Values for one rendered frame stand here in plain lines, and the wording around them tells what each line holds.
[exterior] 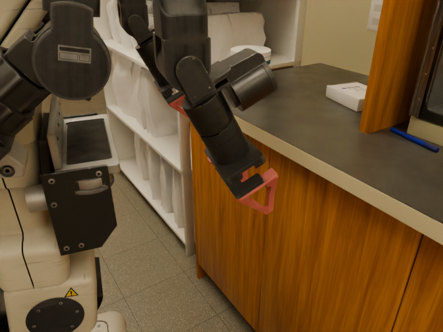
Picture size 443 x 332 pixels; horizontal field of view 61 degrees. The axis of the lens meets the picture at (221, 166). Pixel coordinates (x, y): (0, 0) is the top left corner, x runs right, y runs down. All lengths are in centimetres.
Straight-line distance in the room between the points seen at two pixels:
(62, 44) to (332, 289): 87
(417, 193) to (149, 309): 128
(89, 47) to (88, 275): 49
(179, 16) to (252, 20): 141
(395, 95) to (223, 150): 65
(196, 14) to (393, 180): 54
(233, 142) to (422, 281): 50
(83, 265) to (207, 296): 105
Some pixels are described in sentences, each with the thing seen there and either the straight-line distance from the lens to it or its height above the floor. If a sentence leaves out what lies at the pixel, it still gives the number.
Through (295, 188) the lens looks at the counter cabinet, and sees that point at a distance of 101.
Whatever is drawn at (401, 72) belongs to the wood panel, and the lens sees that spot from 107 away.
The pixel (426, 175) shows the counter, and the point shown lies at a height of 94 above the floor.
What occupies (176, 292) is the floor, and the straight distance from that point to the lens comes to 182.
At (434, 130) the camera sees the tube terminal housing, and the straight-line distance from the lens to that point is 105.
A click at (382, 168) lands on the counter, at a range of 88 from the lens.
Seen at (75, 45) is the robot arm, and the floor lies 125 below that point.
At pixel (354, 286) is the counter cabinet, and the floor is 65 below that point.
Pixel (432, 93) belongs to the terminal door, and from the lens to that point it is 102.
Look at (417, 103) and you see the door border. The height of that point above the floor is 103.
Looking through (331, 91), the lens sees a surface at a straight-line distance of 128.
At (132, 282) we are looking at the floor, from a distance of 190.
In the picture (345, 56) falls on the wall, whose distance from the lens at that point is 174.
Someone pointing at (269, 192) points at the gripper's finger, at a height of 103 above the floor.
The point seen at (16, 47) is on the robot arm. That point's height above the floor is 125.
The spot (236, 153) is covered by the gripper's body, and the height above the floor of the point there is 109.
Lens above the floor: 133
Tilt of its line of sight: 28 degrees down
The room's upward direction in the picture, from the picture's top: straight up
